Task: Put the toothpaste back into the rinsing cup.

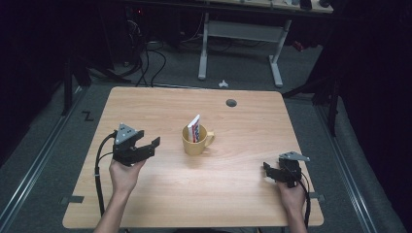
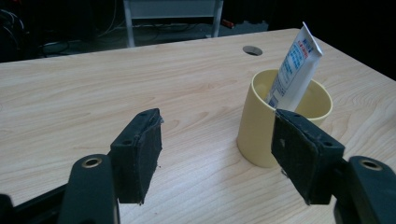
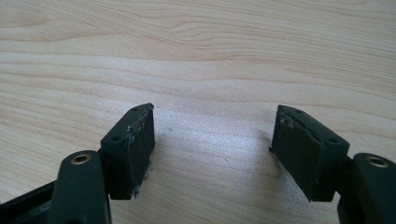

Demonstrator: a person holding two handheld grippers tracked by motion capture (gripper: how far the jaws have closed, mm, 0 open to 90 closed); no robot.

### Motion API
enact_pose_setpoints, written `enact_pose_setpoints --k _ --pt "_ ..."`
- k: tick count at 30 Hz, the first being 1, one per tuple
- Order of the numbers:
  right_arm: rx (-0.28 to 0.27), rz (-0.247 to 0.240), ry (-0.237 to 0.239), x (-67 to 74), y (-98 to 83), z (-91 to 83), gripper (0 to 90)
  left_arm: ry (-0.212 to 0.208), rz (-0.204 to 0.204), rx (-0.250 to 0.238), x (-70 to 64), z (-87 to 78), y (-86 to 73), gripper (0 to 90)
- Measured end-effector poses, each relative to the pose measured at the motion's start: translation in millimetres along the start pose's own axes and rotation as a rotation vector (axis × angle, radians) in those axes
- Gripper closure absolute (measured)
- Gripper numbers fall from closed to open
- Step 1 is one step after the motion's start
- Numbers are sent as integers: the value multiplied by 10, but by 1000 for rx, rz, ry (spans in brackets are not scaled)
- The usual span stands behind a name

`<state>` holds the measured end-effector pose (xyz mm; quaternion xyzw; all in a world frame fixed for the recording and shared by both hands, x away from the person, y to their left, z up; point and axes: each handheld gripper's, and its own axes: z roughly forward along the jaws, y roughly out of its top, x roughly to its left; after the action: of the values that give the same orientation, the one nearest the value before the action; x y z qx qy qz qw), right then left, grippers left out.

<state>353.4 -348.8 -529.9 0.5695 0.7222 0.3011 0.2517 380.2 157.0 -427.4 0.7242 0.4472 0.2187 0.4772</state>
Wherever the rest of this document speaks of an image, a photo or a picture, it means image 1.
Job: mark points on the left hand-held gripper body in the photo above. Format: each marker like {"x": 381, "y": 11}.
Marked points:
{"x": 124, "y": 149}

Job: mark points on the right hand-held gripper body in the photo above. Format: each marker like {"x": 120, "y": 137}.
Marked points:
{"x": 289, "y": 170}

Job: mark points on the yellow mug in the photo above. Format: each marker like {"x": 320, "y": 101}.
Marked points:
{"x": 193, "y": 147}

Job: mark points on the white toothpaste tube red print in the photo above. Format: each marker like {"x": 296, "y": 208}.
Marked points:
{"x": 194, "y": 128}

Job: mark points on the person's right hand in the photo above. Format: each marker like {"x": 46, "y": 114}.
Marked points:
{"x": 292, "y": 197}

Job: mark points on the person's left hand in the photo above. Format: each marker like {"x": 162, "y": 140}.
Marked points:
{"x": 124, "y": 178}

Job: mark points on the grey tape tab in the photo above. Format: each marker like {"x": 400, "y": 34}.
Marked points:
{"x": 318, "y": 197}
{"x": 73, "y": 199}

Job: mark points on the grey round table grommet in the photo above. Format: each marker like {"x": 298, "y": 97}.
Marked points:
{"x": 231, "y": 103}

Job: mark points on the black metal stand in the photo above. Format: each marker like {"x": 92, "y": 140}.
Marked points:
{"x": 68, "y": 84}
{"x": 327, "y": 93}

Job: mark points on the small white floor object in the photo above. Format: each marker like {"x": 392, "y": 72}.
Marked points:
{"x": 223, "y": 84}

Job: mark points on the small red object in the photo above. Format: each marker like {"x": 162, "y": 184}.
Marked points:
{"x": 298, "y": 45}

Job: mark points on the metal floor rail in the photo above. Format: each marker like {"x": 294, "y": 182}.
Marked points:
{"x": 35, "y": 165}
{"x": 348, "y": 174}

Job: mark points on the white metal desk frame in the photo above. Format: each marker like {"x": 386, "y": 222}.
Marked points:
{"x": 241, "y": 31}

